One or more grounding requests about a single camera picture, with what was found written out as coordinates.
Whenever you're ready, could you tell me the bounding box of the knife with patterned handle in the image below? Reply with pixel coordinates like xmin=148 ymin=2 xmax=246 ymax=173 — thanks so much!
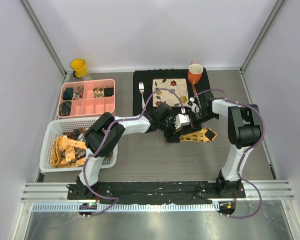
xmin=192 ymin=85 xmax=202 ymax=109

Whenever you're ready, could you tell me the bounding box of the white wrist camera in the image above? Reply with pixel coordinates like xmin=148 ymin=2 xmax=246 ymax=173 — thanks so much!
xmin=188 ymin=97 xmax=200 ymax=114
xmin=175 ymin=114 xmax=190 ymax=130

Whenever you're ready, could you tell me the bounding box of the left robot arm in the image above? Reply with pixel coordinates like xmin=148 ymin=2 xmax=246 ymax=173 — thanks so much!
xmin=76 ymin=103 xmax=190 ymax=200

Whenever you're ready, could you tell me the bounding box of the yellow mug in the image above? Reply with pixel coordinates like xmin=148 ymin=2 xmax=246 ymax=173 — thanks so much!
xmin=70 ymin=58 xmax=88 ymax=78

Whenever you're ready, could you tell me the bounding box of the pink compartment organizer tray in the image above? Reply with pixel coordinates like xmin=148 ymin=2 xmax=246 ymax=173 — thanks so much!
xmin=57 ymin=79 xmax=116 ymax=119

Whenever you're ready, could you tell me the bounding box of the floral square ceramic plate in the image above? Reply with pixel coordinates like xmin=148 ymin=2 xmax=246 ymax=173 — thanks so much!
xmin=152 ymin=78 xmax=189 ymax=108

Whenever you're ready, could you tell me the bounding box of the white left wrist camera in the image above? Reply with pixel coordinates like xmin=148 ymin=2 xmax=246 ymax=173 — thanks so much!
xmin=175 ymin=114 xmax=190 ymax=130

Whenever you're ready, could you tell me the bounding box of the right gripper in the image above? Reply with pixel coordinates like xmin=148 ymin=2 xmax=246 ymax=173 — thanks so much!
xmin=183 ymin=110 xmax=219 ymax=136

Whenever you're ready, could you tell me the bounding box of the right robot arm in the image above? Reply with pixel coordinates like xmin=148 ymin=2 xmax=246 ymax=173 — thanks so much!
xmin=189 ymin=91 xmax=265 ymax=198

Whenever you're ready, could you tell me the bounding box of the clear plastic cup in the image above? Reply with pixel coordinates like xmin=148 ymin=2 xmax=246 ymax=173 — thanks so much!
xmin=82 ymin=73 xmax=92 ymax=81

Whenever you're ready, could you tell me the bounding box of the dark green rolled tie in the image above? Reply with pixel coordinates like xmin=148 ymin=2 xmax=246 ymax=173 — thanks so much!
xmin=62 ymin=87 xmax=74 ymax=101

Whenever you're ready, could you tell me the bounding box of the orange patterned tie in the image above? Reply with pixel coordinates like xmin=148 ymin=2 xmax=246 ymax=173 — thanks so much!
xmin=50 ymin=135 xmax=87 ymax=168

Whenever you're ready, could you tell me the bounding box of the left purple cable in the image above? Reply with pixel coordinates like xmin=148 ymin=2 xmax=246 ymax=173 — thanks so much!
xmin=82 ymin=87 xmax=187 ymax=217

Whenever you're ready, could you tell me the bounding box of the yellow beetle print tie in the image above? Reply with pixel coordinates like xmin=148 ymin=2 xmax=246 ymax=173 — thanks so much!
xmin=179 ymin=128 xmax=217 ymax=143

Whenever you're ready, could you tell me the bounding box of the orange mug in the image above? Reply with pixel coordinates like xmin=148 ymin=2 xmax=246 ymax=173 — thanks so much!
xmin=187 ymin=62 xmax=204 ymax=85

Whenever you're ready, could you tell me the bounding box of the black rolled tie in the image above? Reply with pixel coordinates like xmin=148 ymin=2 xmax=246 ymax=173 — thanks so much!
xmin=104 ymin=87 xmax=115 ymax=97

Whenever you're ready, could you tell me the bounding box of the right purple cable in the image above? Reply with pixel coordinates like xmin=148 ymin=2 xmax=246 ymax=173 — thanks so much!
xmin=189 ymin=88 xmax=267 ymax=220

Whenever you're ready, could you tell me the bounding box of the colourful rolled tie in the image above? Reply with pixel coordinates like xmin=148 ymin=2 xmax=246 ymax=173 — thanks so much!
xmin=73 ymin=86 xmax=84 ymax=100

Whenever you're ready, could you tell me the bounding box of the brown white patterned tie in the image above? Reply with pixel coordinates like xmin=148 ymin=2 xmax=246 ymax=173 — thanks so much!
xmin=64 ymin=127 xmax=115 ymax=161

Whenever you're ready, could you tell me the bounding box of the white perforated plastic basket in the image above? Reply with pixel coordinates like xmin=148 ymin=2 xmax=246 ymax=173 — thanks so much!
xmin=39 ymin=116 xmax=119 ymax=173

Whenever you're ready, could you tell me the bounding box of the purple cable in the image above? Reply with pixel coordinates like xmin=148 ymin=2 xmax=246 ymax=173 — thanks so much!
xmin=82 ymin=87 xmax=187 ymax=217
xmin=189 ymin=88 xmax=267 ymax=220

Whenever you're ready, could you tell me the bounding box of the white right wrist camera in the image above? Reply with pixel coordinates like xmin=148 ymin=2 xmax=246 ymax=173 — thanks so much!
xmin=188 ymin=97 xmax=200 ymax=114

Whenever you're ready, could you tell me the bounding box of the beige patterned rolled tie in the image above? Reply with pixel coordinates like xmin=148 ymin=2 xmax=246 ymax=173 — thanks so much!
xmin=93 ymin=88 xmax=105 ymax=98

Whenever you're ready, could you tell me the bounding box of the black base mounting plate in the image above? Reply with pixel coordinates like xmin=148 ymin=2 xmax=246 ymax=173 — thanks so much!
xmin=67 ymin=181 xmax=246 ymax=205

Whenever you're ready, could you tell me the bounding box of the silver fork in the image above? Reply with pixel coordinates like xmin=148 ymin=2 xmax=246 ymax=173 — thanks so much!
xmin=139 ymin=82 xmax=145 ymax=109

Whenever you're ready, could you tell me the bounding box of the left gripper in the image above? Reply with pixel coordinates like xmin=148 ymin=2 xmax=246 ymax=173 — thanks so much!
xmin=158 ymin=117 xmax=183 ymax=144

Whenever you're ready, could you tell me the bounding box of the dark patterned rolled tie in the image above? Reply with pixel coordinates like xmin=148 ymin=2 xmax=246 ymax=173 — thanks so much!
xmin=59 ymin=101 xmax=72 ymax=117

